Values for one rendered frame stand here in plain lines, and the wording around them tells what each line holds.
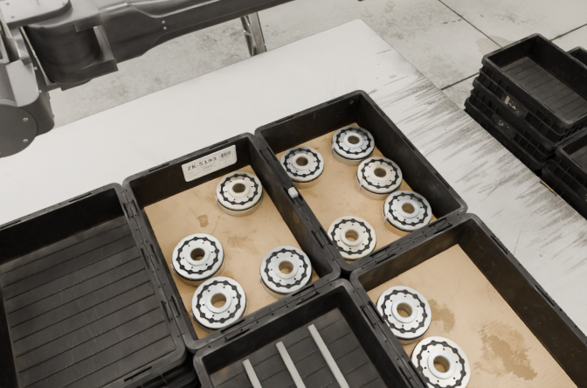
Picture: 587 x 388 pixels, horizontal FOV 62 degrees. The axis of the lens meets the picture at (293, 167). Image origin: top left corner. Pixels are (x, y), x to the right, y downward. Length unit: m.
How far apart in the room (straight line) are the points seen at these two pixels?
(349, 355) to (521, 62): 1.52
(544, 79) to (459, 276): 1.22
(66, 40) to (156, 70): 2.27
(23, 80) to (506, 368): 0.89
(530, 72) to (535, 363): 1.34
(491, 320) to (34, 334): 0.86
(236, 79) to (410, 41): 1.58
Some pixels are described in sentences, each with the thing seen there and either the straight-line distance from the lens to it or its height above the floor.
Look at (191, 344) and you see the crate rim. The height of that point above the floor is 0.93.
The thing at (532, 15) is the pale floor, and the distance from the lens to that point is 3.43.
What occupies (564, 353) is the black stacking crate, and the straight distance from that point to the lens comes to 1.04.
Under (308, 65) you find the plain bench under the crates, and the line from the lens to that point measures 1.62.
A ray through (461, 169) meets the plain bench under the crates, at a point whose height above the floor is 0.70.
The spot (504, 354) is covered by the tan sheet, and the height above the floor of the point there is 0.83.
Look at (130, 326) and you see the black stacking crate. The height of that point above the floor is 0.83.
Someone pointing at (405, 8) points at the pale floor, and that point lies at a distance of 3.22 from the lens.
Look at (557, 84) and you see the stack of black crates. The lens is 2.13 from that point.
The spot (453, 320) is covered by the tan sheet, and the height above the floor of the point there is 0.83.
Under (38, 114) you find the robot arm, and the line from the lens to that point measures 0.44.
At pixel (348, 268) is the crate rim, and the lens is 0.91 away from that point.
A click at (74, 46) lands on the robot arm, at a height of 1.46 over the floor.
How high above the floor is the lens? 1.74
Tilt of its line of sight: 52 degrees down
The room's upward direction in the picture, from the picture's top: 1 degrees clockwise
